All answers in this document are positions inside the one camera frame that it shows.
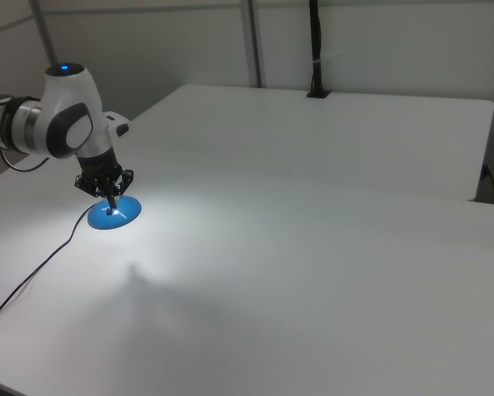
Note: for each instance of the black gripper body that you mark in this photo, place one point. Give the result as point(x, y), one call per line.
point(96, 169)

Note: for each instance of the grey partition post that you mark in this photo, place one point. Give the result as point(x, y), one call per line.
point(255, 41)

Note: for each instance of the blue gooseneck desk lamp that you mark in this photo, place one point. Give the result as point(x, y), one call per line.
point(123, 214)

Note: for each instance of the black pole with clamp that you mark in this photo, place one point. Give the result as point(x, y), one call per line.
point(316, 49)

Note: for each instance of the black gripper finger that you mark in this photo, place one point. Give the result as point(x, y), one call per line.
point(114, 189)
point(106, 190)

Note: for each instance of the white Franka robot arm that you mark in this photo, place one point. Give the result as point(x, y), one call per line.
point(65, 107)

